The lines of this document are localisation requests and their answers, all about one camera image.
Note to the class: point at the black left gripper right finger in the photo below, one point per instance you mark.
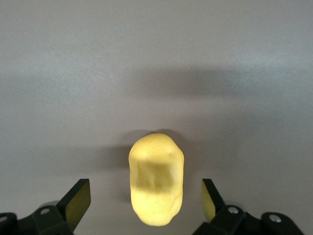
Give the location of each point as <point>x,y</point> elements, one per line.
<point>211,203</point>

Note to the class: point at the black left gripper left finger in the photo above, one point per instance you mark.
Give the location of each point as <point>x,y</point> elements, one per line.
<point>75,200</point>

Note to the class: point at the yellow potato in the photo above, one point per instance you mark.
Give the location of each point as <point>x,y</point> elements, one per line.
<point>156,181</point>

